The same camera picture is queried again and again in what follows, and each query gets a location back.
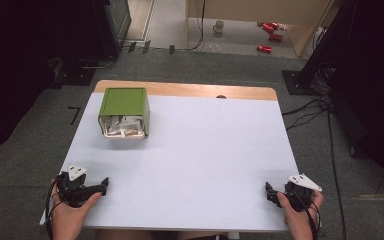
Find black floor cables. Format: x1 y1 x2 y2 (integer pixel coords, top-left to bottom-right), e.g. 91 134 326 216
281 62 348 240

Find left hand-held gripper cable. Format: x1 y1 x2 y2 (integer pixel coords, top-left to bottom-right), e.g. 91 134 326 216
44 175 63 240

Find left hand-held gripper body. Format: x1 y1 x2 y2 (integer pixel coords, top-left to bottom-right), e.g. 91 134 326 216
57 164 98 208

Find wooden table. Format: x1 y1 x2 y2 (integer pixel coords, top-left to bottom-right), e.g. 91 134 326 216
93 79 279 102

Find black floor plate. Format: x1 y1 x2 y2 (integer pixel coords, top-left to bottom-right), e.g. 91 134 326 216
48 55 97 89

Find right hand-held gripper cable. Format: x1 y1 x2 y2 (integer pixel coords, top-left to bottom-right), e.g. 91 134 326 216
293 189 322 240

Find person's right hand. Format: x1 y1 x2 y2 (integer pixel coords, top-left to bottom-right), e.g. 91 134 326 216
276 190 325 232

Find hand-held gripper cable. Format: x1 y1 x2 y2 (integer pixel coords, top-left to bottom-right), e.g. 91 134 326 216
293 189 322 240
44 175 63 240

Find grey mug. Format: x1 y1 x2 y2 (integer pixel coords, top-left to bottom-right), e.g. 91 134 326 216
212 19 225 35

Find pile of white packets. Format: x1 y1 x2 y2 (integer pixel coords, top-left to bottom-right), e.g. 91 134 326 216
103 115 144 136

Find black stand with base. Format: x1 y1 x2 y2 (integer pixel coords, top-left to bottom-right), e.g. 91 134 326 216
281 0 353 97

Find person's left hand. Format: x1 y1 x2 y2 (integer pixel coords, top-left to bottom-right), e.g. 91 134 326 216
50 179 103 232

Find black monitor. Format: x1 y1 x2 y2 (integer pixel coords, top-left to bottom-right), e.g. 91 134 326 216
92 0 133 58

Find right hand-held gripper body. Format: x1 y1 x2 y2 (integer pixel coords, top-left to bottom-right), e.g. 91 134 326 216
284 173 323 213

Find green drawer box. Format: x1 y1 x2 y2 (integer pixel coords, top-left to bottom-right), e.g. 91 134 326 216
97 87 151 138

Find hanging black cable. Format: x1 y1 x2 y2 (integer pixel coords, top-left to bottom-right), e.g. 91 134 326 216
175 0 207 52

